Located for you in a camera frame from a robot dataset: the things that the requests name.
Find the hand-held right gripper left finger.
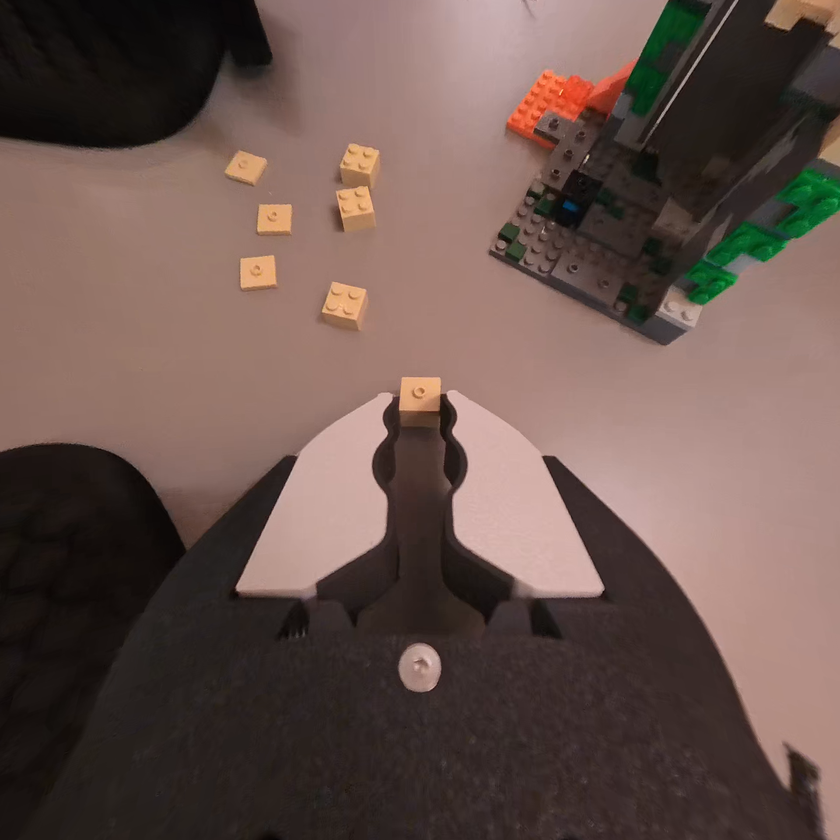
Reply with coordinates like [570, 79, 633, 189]
[235, 391, 403, 626]

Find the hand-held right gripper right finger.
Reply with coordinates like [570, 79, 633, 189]
[440, 390, 606, 626]

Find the grey desk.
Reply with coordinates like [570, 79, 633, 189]
[0, 0, 840, 788]

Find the grey toy brick building model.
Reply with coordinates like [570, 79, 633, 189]
[489, 0, 840, 345]

